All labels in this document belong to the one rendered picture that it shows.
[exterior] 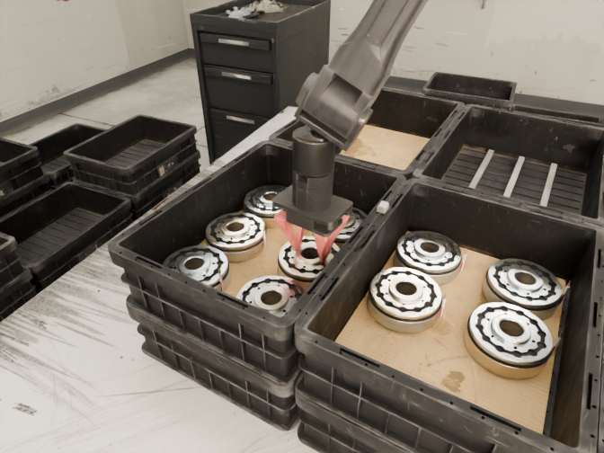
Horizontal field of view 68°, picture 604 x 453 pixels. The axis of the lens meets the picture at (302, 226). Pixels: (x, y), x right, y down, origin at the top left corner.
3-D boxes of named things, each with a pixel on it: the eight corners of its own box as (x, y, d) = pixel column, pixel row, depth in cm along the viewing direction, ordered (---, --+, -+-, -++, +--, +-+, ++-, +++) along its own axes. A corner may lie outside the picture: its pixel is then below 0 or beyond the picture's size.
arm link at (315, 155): (285, 130, 57) (326, 139, 55) (307, 111, 62) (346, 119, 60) (285, 178, 61) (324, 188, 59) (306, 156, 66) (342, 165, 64)
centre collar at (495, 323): (529, 350, 56) (531, 347, 56) (488, 338, 58) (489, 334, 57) (530, 323, 60) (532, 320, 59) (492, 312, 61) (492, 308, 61)
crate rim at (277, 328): (287, 346, 51) (287, 332, 49) (105, 260, 63) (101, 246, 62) (407, 188, 79) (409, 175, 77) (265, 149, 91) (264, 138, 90)
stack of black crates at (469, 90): (494, 164, 247) (517, 82, 221) (488, 190, 225) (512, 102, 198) (421, 149, 261) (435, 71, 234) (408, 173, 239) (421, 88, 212)
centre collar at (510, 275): (541, 297, 64) (542, 293, 63) (504, 286, 65) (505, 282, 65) (543, 276, 67) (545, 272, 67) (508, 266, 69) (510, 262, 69)
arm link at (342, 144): (306, 75, 53) (367, 116, 52) (341, 51, 61) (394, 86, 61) (271, 151, 61) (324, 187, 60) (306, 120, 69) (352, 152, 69)
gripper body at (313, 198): (295, 191, 70) (296, 148, 66) (353, 212, 66) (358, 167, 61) (270, 210, 66) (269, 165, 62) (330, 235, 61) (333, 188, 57)
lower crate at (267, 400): (289, 442, 63) (288, 391, 56) (137, 354, 75) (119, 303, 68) (393, 275, 91) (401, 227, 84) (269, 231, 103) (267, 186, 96)
